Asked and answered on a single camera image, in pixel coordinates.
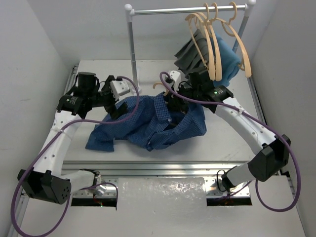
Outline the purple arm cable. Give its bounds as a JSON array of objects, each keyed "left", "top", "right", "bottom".
[
  {"left": 11, "top": 76, "right": 141, "bottom": 237},
  {"left": 159, "top": 71, "right": 301, "bottom": 212}
]

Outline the light blue hanging garment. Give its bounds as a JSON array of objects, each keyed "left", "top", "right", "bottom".
[{"left": 213, "top": 33, "right": 241, "bottom": 87}]

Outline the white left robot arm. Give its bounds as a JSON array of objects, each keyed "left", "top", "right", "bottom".
[{"left": 18, "top": 72, "right": 130, "bottom": 204}]

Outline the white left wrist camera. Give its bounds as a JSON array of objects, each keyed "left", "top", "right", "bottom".
[{"left": 110, "top": 80, "right": 130, "bottom": 100}]

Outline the metal clothes rack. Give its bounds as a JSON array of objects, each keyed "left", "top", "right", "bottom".
[{"left": 124, "top": 0, "right": 256, "bottom": 93}]

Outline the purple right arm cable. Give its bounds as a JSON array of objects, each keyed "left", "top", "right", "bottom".
[{"left": 159, "top": 71, "right": 301, "bottom": 212}]

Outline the beige hanger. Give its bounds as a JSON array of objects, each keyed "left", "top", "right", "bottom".
[
  {"left": 203, "top": 2, "right": 222, "bottom": 81},
  {"left": 152, "top": 82, "right": 169, "bottom": 96},
  {"left": 221, "top": 1, "right": 252, "bottom": 78},
  {"left": 185, "top": 2, "right": 219, "bottom": 81}
]

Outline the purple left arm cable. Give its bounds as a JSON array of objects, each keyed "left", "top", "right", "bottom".
[{"left": 11, "top": 76, "right": 141, "bottom": 237}]

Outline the blue plaid shirt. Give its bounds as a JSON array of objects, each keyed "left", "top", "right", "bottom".
[{"left": 85, "top": 93, "right": 207, "bottom": 152}]

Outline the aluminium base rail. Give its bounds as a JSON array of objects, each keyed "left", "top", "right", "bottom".
[{"left": 19, "top": 63, "right": 279, "bottom": 199}]

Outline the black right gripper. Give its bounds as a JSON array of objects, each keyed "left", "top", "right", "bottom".
[{"left": 165, "top": 82, "right": 201, "bottom": 112}]

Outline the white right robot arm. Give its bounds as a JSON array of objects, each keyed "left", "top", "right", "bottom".
[{"left": 161, "top": 73, "right": 290, "bottom": 192}]

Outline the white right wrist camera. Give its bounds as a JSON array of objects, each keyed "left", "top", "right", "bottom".
[{"left": 165, "top": 70, "right": 182, "bottom": 91}]

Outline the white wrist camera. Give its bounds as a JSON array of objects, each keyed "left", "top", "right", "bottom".
[
  {"left": 165, "top": 70, "right": 182, "bottom": 91},
  {"left": 110, "top": 80, "right": 130, "bottom": 100}
]

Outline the grey hanging garment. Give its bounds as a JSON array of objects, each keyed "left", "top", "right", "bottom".
[{"left": 174, "top": 29, "right": 209, "bottom": 75}]

